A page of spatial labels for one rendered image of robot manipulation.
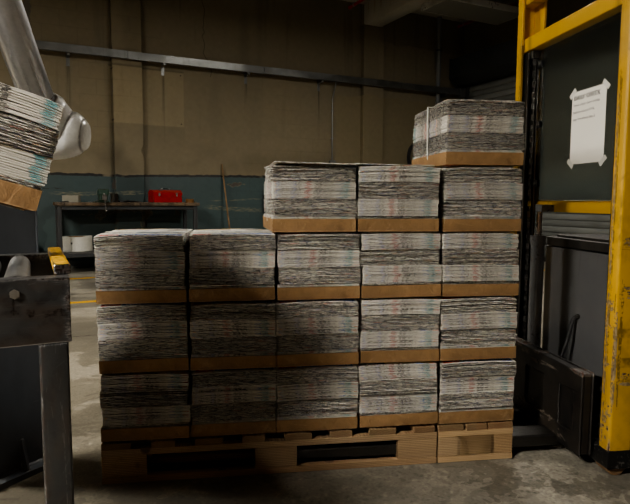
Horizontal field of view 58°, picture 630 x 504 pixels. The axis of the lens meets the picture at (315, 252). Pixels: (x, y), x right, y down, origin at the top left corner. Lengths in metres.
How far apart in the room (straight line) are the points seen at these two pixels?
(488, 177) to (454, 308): 0.47
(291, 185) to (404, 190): 0.39
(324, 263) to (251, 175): 7.13
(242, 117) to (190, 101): 0.82
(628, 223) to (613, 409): 0.63
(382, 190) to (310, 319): 0.50
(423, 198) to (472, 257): 0.28
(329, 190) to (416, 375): 0.72
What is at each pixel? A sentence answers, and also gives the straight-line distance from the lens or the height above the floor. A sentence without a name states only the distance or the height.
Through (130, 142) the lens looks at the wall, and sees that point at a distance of 8.52.
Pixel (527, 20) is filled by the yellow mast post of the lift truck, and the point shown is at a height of 1.74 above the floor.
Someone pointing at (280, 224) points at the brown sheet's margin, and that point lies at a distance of 1.90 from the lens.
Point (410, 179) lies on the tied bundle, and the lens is 1.99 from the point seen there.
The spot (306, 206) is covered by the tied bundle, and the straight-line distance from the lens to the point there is 1.91.
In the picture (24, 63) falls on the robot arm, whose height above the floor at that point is 1.34.
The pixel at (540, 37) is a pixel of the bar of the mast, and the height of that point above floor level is 1.62.
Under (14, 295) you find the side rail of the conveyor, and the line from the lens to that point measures 1.13.
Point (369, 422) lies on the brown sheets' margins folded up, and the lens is 2.10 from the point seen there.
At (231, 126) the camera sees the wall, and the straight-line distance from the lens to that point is 8.98.
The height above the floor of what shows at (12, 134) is 1.07.
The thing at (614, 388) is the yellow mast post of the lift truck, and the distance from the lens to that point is 2.22.
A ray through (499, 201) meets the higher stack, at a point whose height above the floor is 0.94.
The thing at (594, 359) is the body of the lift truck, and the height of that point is 0.32.
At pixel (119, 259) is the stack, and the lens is 1.93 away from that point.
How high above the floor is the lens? 0.94
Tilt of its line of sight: 5 degrees down
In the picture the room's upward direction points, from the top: straight up
